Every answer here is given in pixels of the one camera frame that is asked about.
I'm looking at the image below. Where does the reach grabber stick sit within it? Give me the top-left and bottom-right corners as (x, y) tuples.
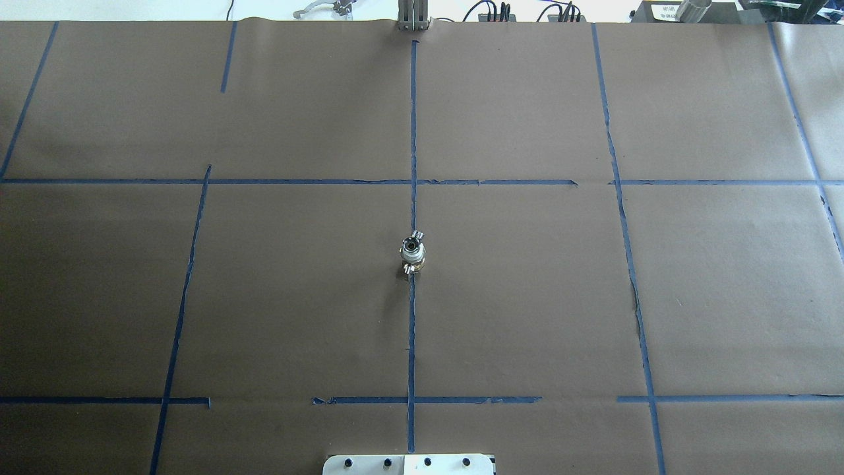
(292, 0), (357, 19)

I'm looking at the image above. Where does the black box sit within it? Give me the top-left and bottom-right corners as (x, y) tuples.
(630, 1), (766, 24)

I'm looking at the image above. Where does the metal valve fitting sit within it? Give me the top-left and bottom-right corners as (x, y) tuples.
(399, 230), (426, 261)

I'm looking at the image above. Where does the steel cup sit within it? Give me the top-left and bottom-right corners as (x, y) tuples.
(675, 0), (713, 24)

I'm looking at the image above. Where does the white mounting column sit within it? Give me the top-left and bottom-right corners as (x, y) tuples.
(322, 453), (497, 474)

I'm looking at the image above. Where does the aluminium frame post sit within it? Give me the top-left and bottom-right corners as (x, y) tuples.
(397, 0), (431, 31)

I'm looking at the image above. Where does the white PPR pipe fitting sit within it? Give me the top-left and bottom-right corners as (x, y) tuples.
(401, 257), (425, 276)

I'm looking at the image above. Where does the orange black connector strip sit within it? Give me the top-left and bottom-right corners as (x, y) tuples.
(461, 1), (516, 23)

